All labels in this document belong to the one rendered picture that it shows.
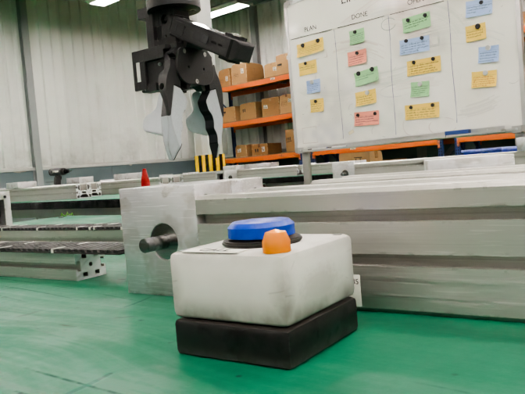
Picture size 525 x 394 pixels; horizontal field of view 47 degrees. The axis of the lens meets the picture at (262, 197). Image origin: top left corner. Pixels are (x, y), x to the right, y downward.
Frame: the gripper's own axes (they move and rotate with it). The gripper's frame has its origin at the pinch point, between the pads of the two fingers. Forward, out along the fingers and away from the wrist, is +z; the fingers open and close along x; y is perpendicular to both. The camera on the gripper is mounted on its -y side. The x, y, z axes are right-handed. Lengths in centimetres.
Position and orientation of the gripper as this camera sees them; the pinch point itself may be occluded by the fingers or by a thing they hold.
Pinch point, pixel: (198, 151)
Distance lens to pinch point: 79.8
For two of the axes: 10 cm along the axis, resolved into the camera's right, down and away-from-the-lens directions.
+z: 0.8, 10.0, 0.5
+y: -8.2, 0.4, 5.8
